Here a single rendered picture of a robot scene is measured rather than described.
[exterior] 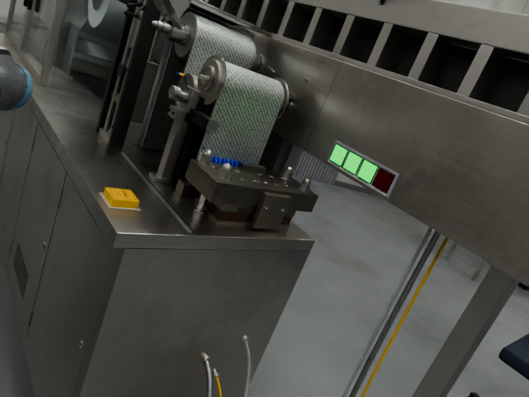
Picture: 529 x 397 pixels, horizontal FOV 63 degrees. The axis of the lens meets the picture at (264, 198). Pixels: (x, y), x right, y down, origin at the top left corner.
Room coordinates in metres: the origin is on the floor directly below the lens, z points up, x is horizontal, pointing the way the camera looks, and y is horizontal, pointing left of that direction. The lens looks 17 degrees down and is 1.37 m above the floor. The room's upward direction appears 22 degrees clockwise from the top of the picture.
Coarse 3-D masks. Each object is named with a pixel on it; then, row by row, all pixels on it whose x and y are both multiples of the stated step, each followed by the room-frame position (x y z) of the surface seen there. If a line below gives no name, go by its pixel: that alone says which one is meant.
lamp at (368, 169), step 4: (364, 160) 1.22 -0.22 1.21; (364, 164) 1.22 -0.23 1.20; (368, 164) 1.21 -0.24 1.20; (372, 164) 1.20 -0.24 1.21; (364, 168) 1.22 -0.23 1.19; (368, 168) 1.21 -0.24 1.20; (372, 168) 1.20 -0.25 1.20; (376, 168) 1.19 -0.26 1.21; (360, 172) 1.22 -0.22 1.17; (364, 172) 1.21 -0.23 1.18; (368, 172) 1.20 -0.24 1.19; (372, 172) 1.19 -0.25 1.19; (360, 176) 1.22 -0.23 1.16; (364, 176) 1.21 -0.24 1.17; (368, 176) 1.20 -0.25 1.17; (372, 176) 1.19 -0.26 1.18; (368, 180) 1.19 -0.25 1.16
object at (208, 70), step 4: (204, 68) 1.30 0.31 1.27; (208, 68) 1.28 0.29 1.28; (212, 68) 1.27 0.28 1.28; (200, 72) 1.31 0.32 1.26; (204, 72) 1.29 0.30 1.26; (208, 72) 1.28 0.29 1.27; (212, 72) 1.26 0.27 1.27; (212, 76) 1.26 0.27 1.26; (200, 80) 1.30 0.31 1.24; (204, 80) 1.28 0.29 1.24; (212, 80) 1.26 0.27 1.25; (200, 84) 1.29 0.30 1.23; (204, 84) 1.28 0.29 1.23; (208, 84) 1.26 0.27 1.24; (212, 84) 1.26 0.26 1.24; (200, 88) 1.29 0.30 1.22; (204, 88) 1.27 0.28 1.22; (208, 88) 1.26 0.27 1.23
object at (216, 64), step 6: (210, 60) 1.30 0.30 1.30; (204, 66) 1.32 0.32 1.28; (216, 66) 1.27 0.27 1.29; (216, 72) 1.26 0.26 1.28; (216, 78) 1.25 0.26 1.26; (216, 84) 1.25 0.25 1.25; (198, 90) 1.31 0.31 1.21; (210, 90) 1.26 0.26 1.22; (216, 90) 1.25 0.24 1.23; (204, 96) 1.28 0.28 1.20; (210, 96) 1.26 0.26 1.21
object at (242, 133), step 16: (224, 112) 1.28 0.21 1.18; (240, 112) 1.32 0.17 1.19; (256, 112) 1.36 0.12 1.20; (224, 128) 1.29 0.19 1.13; (240, 128) 1.33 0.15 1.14; (256, 128) 1.37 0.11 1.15; (208, 144) 1.27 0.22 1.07; (224, 144) 1.31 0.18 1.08; (240, 144) 1.35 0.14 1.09; (256, 144) 1.39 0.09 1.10; (240, 160) 1.36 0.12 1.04; (256, 160) 1.40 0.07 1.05
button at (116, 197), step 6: (108, 192) 1.00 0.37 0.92; (114, 192) 1.01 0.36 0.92; (120, 192) 1.02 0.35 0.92; (126, 192) 1.04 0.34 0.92; (132, 192) 1.05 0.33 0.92; (108, 198) 0.99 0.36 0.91; (114, 198) 0.97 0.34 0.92; (120, 198) 0.99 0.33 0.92; (126, 198) 1.00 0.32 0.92; (132, 198) 1.01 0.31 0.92; (114, 204) 0.97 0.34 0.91; (120, 204) 0.98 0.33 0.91; (126, 204) 0.99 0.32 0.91; (132, 204) 1.01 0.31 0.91; (138, 204) 1.02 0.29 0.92
